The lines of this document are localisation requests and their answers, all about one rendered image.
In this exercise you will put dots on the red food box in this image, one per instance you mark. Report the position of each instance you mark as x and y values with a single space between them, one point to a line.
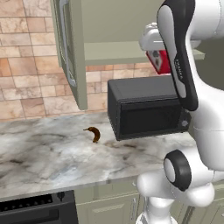
160 60

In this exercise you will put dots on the black microwave oven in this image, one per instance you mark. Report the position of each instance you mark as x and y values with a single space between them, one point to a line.
143 116

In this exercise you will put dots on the brown banana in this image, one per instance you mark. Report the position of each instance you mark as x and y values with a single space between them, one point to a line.
95 134

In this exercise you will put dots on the green wall cabinet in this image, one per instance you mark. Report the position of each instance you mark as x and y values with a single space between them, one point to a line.
116 35

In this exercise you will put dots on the green base cabinet drawer front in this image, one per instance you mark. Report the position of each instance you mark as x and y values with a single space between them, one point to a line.
105 189

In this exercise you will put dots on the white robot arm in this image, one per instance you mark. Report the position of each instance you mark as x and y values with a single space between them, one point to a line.
207 116

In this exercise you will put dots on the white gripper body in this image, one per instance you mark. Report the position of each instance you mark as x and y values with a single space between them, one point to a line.
151 40

